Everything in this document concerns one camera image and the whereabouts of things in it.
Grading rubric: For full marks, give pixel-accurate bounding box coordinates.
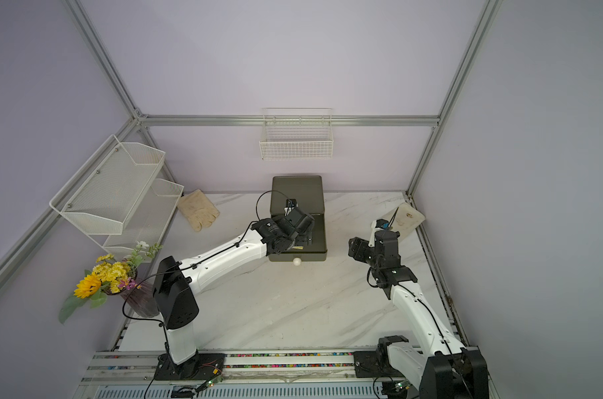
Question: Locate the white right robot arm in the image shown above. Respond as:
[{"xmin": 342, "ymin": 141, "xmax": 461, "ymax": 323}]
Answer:
[{"xmin": 348, "ymin": 229, "xmax": 490, "ymax": 398}]

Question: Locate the white wire wall basket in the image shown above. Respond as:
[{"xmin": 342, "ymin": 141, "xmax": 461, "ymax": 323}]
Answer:
[{"xmin": 259, "ymin": 107, "xmax": 334, "ymax": 161}]

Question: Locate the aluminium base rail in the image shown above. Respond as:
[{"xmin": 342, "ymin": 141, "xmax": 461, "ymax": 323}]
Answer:
[{"xmin": 71, "ymin": 348, "xmax": 502, "ymax": 399}]

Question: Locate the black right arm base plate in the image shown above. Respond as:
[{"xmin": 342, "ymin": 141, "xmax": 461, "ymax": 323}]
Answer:
[{"xmin": 353, "ymin": 351, "xmax": 403, "ymax": 378}]

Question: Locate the beige work glove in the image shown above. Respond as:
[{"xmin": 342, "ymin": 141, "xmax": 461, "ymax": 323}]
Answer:
[{"xmin": 177, "ymin": 190, "xmax": 220, "ymax": 232}]

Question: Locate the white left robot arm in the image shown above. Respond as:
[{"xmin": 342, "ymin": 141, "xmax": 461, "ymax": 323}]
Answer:
[{"xmin": 153, "ymin": 207, "xmax": 315, "ymax": 366}]

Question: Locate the white mesh two-tier shelf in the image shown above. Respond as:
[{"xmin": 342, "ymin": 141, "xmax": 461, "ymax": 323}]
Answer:
[{"xmin": 50, "ymin": 136, "xmax": 183, "ymax": 259}]

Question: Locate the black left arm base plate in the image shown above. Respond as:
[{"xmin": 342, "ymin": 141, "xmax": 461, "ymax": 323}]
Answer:
[{"xmin": 153, "ymin": 352, "xmax": 227, "ymax": 381}]

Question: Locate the olive white yellow drawer cabinet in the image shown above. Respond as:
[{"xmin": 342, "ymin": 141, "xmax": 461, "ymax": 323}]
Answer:
[{"xmin": 270, "ymin": 176, "xmax": 326, "ymax": 215}]

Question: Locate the yellow sunflower bouquet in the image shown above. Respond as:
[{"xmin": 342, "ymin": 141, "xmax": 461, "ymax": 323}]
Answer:
[{"xmin": 58, "ymin": 241, "xmax": 163, "ymax": 324}]

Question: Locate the purple glass vase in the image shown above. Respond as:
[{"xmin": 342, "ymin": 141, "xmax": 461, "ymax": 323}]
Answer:
[{"xmin": 120, "ymin": 282, "xmax": 159, "ymax": 319}]

